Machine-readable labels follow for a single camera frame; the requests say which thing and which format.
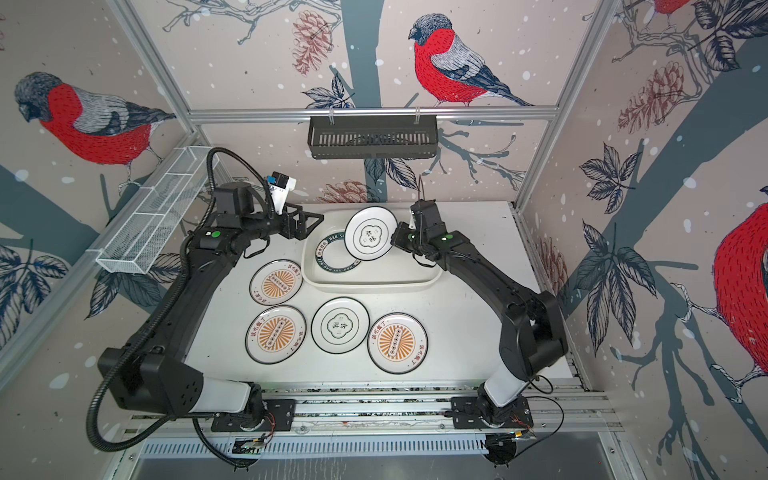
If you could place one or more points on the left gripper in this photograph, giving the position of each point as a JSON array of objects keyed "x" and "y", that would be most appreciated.
[{"x": 301, "y": 232}]

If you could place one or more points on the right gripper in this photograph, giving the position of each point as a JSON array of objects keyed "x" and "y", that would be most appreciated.
[{"x": 400, "y": 235}]

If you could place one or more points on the white clover plate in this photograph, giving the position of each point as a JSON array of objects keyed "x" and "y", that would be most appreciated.
[
  {"x": 340, "y": 325},
  {"x": 367, "y": 236}
]

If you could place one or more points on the green rim plate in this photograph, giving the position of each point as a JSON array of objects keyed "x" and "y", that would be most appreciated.
[{"x": 331, "y": 254}]

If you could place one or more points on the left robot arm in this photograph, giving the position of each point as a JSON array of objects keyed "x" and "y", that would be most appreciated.
[{"x": 150, "y": 373}]

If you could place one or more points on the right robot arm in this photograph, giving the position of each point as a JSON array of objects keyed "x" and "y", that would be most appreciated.
[{"x": 532, "y": 335}]

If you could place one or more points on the white plastic bin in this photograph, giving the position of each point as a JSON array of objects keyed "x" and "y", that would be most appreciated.
[{"x": 394, "y": 272}]

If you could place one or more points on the orange sunburst plate upper left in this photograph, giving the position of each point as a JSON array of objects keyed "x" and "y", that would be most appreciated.
[{"x": 276, "y": 282}]

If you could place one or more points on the orange sunburst plate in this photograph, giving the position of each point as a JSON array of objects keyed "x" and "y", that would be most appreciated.
[
  {"x": 397, "y": 343},
  {"x": 275, "y": 335},
  {"x": 276, "y": 282}
]

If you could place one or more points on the orange sunburst plate centre right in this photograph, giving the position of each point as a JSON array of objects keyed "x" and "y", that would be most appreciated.
[{"x": 397, "y": 343}]

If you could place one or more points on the orange sunburst plate lower left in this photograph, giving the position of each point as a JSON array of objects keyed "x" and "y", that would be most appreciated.
[{"x": 275, "y": 335}]

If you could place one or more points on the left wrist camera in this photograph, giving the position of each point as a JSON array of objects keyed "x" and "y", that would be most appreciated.
[{"x": 280, "y": 186}]

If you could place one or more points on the black hanging wire basket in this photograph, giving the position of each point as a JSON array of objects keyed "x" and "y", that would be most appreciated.
[{"x": 368, "y": 137}]

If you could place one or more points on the horizontal aluminium rail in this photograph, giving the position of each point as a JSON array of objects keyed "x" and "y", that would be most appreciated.
[{"x": 232, "y": 116}]

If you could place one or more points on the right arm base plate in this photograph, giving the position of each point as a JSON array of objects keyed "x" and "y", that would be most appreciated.
[{"x": 478, "y": 412}]

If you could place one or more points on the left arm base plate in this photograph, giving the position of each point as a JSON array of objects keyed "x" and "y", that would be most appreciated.
[{"x": 271, "y": 415}]

